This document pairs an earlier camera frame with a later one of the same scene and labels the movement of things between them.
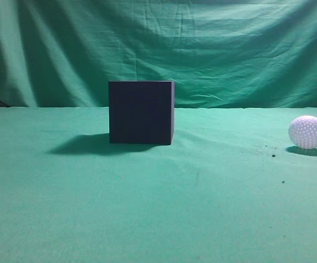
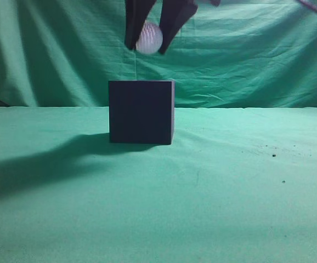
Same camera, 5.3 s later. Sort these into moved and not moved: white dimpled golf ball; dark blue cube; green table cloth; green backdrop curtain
Moved: white dimpled golf ball
Not moved: dark blue cube; green table cloth; green backdrop curtain
